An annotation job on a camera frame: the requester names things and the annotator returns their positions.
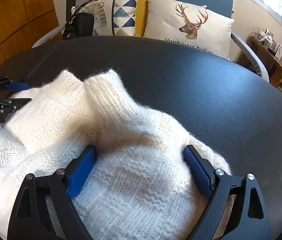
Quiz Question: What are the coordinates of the wooden side table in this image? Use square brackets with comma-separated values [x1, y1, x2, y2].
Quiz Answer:
[249, 36, 282, 87]

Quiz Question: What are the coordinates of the black handbag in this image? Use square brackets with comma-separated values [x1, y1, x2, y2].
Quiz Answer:
[62, 12, 94, 40]

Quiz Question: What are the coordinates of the deer print cushion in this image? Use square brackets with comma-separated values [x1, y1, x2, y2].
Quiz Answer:
[144, 0, 234, 59]

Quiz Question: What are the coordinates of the geometric triangle print cushion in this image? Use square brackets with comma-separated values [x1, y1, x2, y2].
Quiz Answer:
[71, 0, 138, 37]

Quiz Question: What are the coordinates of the cream knitted sweater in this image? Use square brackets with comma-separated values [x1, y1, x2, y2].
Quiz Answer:
[0, 70, 231, 239]

